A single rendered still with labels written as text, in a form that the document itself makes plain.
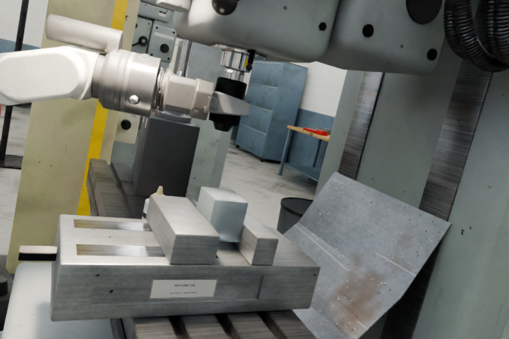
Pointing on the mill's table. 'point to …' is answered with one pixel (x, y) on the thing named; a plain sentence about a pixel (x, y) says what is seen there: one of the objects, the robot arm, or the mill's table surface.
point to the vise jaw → (182, 231)
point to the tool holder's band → (232, 82)
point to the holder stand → (164, 154)
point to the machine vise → (172, 273)
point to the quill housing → (263, 9)
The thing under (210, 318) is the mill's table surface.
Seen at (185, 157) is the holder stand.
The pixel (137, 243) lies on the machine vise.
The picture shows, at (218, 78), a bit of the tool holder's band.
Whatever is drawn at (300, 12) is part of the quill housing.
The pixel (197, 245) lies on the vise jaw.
